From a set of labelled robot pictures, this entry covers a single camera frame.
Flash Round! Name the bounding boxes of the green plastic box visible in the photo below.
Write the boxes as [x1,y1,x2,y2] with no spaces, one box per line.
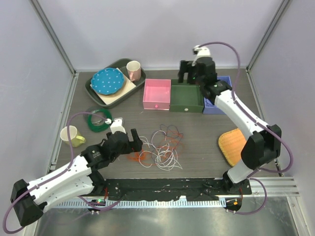
[169,80,204,113]

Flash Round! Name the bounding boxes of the white thin cable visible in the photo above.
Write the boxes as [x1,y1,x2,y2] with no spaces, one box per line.
[136,130,184,172]

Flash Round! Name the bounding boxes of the orange thin cable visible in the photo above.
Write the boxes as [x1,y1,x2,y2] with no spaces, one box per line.
[126,131,185,165]

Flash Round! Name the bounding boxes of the blue plastic box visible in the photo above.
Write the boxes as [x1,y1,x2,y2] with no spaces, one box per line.
[203,76,232,115]

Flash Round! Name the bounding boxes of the pink plastic box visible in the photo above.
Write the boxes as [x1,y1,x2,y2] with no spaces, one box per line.
[143,79,171,111]

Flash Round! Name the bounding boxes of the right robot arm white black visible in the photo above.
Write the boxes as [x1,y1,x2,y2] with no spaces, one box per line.
[178,56,282,194]

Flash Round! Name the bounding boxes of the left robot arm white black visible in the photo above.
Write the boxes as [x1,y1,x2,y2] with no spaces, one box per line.
[10,129,143,227]

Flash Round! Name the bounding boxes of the green tape roll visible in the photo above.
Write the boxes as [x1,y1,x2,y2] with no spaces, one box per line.
[84,107,112,133]

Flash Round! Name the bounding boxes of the yellow mug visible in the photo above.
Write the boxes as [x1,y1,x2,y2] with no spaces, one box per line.
[60,125,86,148]

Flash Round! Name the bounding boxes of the pink mug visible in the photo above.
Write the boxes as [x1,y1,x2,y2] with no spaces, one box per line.
[126,60,141,82]

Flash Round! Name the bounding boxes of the beige square board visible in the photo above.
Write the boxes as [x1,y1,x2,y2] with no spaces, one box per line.
[90,68,136,105]

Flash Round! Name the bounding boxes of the blue dotted plate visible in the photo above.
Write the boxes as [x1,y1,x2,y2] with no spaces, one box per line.
[91,68,125,95]

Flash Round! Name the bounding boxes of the orange woven mat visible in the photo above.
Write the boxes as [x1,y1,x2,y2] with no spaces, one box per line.
[218,128,247,167]

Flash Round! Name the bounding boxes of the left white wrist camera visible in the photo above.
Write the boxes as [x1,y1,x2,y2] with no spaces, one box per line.
[105,118,126,134]

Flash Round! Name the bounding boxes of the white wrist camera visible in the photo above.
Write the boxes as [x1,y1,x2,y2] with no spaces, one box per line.
[192,45,212,66]
[105,118,126,134]

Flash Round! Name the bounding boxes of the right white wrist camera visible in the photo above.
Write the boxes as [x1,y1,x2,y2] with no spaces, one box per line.
[192,45,212,66]

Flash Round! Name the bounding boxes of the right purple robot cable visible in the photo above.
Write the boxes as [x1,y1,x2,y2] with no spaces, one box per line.
[200,41,293,177]

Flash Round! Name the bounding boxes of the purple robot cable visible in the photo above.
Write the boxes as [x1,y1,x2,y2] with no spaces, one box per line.
[200,41,293,177]
[4,112,109,233]

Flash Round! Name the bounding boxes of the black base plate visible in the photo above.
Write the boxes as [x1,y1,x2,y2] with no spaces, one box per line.
[87,178,252,202]

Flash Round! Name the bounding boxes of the white slotted cable duct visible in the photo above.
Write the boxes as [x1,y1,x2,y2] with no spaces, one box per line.
[55,198,226,209]

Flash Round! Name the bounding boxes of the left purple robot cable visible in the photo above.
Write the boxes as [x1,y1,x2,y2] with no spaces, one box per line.
[4,112,109,233]

